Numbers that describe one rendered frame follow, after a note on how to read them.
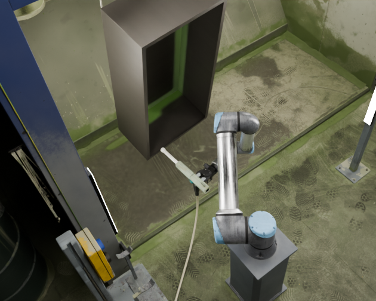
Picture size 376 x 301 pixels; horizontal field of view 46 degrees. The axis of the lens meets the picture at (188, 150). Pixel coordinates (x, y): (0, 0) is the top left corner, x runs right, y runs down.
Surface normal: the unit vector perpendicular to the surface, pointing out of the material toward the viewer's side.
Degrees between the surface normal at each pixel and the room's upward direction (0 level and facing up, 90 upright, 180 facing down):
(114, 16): 12
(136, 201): 0
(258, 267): 0
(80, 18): 57
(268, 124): 0
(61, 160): 90
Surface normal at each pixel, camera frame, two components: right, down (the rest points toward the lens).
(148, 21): 0.06, -0.49
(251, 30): 0.44, 0.18
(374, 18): -0.81, 0.50
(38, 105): 0.58, 0.61
